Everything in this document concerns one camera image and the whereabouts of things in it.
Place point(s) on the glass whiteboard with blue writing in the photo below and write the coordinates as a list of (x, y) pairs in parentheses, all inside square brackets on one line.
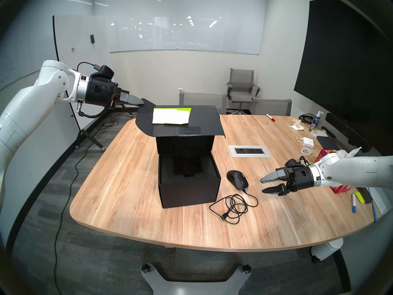
[(18, 51)]

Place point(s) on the white freestanding whiteboard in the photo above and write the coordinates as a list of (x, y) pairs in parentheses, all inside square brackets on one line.
[(79, 36)]

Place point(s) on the shiny clear tape strip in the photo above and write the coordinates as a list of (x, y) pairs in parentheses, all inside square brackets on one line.
[(188, 131)]

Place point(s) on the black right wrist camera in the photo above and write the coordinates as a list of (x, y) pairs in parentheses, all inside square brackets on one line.
[(294, 164)]

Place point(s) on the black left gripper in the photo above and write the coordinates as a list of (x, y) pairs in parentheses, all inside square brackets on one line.
[(101, 90)]

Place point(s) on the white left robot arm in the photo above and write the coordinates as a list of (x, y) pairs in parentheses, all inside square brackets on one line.
[(30, 97)]

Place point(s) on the black cardboard box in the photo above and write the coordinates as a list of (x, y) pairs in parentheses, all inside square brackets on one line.
[(184, 190)]

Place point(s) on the wall-mounted glass whiteboard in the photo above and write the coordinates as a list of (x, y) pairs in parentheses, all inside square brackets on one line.
[(184, 27)]

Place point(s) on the whiteboard cleaner spray bottle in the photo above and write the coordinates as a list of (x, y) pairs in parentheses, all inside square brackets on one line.
[(315, 123)]

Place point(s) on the large black wall screen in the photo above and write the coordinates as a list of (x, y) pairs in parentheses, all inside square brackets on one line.
[(344, 67)]

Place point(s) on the black flat eraser block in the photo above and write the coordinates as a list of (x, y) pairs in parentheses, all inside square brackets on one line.
[(365, 194)]

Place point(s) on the small black remote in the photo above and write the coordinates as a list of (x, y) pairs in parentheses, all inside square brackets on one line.
[(328, 132)]

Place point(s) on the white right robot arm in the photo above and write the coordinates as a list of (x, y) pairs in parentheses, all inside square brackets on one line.
[(353, 171)]

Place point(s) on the blue capped white marker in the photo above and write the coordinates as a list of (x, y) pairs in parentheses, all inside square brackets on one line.
[(353, 202)]

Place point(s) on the red capped whiteboard marker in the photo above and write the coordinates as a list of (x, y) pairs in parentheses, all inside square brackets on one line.
[(270, 117)]

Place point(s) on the black keyboard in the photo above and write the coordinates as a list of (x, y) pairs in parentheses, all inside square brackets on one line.
[(328, 143)]

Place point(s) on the silver table power outlet panel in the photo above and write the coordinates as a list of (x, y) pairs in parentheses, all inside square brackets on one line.
[(250, 151)]

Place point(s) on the grey ribbed mesh chair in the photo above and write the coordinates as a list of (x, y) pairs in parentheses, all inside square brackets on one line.
[(202, 97)]

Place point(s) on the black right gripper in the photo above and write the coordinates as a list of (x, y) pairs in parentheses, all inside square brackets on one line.
[(301, 179)]

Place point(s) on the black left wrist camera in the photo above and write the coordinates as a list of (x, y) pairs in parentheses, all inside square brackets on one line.
[(103, 71)]

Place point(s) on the yellow sticky note pad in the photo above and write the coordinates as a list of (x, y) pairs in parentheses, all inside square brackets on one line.
[(359, 198)]

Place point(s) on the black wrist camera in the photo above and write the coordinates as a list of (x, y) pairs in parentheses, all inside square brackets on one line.
[(294, 164), (103, 71)]

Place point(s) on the lime green sticky note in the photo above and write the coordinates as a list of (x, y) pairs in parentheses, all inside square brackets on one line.
[(186, 110)]

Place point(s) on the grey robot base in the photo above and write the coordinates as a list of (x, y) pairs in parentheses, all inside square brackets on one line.
[(153, 282)]

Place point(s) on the crumpled white tissue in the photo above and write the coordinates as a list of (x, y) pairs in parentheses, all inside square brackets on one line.
[(319, 133), (297, 126)]

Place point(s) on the colourful floral tissue box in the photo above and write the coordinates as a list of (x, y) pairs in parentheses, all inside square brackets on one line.
[(340, 190)]

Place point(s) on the grey office chair with armrests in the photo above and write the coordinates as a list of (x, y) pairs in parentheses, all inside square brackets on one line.
[(241, 82)]

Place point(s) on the pale yellow sticky note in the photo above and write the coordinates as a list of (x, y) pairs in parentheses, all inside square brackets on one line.
[(169, 116)]

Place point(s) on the black video conference bar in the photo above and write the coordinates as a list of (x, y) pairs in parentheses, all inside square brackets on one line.
[(347, 131)]

